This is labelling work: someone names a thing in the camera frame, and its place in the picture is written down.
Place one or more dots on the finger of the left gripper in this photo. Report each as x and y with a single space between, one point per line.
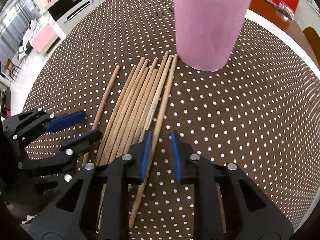
64 160
30 125

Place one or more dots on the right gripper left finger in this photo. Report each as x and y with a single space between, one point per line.
93 205

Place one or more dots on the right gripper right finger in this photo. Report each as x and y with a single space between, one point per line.
227 203

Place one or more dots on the pink box on floor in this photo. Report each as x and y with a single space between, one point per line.
43 38

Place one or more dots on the brown polka dot placemat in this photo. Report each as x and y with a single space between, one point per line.
260 111

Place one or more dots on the white black sideboard cabinet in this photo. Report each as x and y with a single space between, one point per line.
66 14

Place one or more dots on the pink cylindrical utensil cup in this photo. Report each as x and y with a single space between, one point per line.
207 30

